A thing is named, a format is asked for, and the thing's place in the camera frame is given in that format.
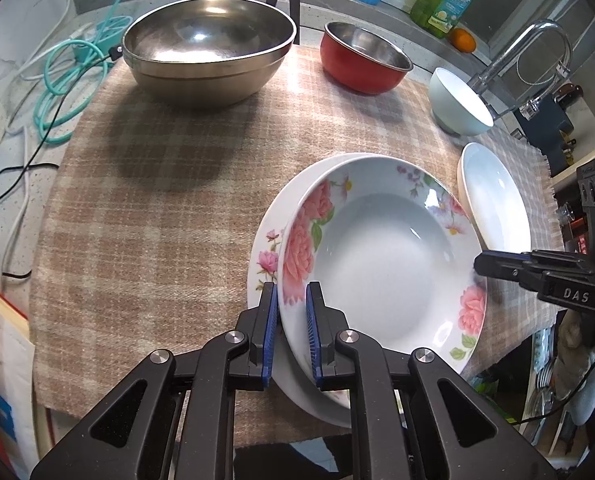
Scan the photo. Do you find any person's right hand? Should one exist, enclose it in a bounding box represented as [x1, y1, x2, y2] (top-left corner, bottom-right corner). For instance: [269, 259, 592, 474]
[560, 310, 595, 357]

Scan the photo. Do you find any teal cable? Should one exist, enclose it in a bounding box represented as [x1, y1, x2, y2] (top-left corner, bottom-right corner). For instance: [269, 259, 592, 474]
[37, 0, 149, 144]

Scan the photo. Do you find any red steel bowl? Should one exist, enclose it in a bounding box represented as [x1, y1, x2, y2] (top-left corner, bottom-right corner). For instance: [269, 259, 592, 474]
[320, 21, 414, 95]

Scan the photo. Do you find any black cable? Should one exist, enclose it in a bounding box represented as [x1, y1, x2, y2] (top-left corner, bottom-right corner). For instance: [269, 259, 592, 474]
[0, 161, 59, 281]

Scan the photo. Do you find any deep floral plate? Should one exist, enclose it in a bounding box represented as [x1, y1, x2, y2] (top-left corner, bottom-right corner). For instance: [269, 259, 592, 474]
[277, 155, 489, 409]

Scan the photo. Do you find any orange fruit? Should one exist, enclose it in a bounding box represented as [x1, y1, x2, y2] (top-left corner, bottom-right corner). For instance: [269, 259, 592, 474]
[448, 28, 477, 54]

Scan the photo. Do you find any beige plaid cloth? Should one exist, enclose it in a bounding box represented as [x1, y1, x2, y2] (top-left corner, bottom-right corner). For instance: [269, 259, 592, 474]
[30, 45, 561, 447]

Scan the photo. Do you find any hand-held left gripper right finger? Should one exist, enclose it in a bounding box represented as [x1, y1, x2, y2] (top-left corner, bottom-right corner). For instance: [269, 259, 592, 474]
[305, 282, 561, 480]

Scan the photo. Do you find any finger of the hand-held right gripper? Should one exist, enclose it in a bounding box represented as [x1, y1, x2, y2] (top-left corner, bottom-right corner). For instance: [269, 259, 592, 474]
[474, 249, 545, 293]

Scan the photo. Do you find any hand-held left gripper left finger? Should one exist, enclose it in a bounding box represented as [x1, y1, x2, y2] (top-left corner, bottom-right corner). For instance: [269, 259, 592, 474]
[30, 282, 281, 480]

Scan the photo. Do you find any shallow floral plate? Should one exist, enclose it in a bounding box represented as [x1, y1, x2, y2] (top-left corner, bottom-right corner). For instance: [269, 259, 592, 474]
[247, 152, 354, 429]

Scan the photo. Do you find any large steel bowl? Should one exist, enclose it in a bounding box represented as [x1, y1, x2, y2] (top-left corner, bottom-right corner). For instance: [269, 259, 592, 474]
[122, 0, 298, 109]

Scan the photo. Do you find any light blue bowl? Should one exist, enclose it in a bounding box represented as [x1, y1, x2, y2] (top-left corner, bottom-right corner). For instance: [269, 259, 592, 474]
[429, 67, 493, 137]

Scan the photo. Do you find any chrome faucet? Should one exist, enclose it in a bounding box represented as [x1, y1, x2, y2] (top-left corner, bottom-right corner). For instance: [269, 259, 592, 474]
[467, 19, 574, 121]

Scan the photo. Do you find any plain white plate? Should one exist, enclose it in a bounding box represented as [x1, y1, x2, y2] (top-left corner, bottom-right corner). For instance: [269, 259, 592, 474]
[457, 142, 532, 262]

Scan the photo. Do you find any white cable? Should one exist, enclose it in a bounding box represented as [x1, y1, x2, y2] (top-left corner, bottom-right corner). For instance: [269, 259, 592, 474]
[0, 25, 98, 281]

